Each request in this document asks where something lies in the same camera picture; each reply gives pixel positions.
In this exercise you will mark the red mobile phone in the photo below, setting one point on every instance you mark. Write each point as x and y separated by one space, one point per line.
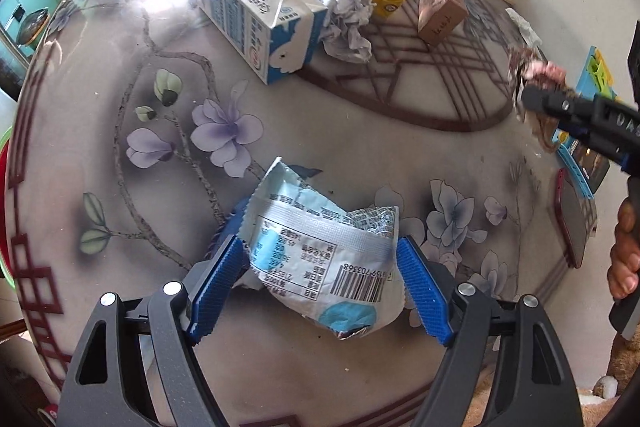
572 222

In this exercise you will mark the white tissue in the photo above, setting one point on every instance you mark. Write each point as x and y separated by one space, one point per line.
522 27

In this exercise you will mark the silver blue snack wrapper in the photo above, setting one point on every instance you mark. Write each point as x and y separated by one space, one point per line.
310 247

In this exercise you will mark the pink white candy wrapper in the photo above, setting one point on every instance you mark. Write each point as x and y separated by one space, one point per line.
542 74

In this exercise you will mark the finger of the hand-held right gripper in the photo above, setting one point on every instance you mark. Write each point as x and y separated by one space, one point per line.
555 102
595 143

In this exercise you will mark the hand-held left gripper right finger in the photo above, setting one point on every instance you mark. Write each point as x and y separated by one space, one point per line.
425 292

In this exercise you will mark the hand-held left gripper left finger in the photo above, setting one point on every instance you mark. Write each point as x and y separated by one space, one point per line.
220 282

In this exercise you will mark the crumpled white paper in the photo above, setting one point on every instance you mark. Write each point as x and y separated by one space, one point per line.
345 22

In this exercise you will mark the red basin with green rim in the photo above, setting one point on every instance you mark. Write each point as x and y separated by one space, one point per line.
3 167

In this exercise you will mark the white blue milk carton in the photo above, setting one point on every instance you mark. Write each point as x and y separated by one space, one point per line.
240 2

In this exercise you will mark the person's right hand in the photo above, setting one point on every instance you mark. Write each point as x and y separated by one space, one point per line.
625 257

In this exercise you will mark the small pink brown box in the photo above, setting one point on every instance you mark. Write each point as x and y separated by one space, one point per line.
442 7

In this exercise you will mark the colourful blue book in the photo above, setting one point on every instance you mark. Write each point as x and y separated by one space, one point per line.
597 74

